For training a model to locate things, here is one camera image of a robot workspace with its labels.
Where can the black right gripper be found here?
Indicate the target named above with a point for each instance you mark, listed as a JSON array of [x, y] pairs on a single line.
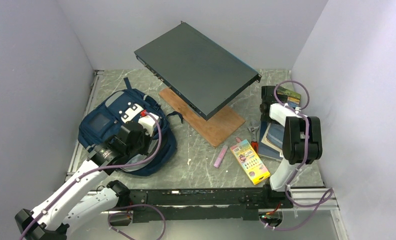
[[264, 118]]

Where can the Animal Farm book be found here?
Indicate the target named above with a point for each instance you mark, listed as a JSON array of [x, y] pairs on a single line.
[[290, 97]]

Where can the pink highlighter pen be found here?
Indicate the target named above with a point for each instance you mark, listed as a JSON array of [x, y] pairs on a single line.
[[220, 156]]

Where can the navy blue student backpack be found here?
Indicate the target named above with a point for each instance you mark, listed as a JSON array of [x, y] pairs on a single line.
[[113, 133]]

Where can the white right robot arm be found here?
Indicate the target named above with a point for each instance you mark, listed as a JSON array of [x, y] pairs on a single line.
[[299, 137]]

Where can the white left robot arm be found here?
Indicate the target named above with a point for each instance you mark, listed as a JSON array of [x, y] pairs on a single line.
[[64, 211]]

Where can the blue paperback book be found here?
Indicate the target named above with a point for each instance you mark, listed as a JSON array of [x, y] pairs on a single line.
[[272, 135]]

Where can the dark blue bottom book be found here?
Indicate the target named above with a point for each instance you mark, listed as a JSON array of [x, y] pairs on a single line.
[[265, 151]]

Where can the brown wooden base board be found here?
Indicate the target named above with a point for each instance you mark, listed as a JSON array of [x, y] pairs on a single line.
[[214, 130]]

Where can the yellow crayon box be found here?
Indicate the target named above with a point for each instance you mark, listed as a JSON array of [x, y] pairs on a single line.
[[250, 162]]

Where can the dark grey rack unit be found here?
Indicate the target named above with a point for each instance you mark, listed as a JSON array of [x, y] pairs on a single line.
[[198, 70]]

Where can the red handled adjustable wrench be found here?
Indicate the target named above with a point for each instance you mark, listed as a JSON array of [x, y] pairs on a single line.
[[253, 128]]

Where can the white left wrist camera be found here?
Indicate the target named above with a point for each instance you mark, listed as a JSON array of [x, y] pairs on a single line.
[[149, 121]]

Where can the black front rail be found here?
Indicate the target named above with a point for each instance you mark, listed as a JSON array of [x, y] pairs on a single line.
[[203, 203]]

